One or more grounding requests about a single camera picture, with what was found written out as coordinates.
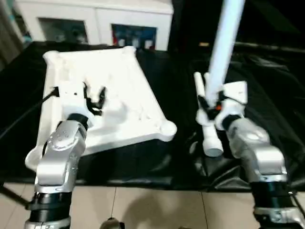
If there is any white glass-door cabinet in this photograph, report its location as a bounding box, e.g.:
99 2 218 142
15 0 174 51

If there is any white table frame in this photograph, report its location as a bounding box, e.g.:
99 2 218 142
25 45 178 171

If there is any beige curtain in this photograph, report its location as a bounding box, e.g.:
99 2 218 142
0 0 34 70

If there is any dark robot lower body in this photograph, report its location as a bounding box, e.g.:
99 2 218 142
101 217 126 229

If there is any black metal stand leg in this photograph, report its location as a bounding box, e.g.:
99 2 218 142
0 185 31 209

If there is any black work mat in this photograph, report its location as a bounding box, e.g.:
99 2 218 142
0 40 305 193

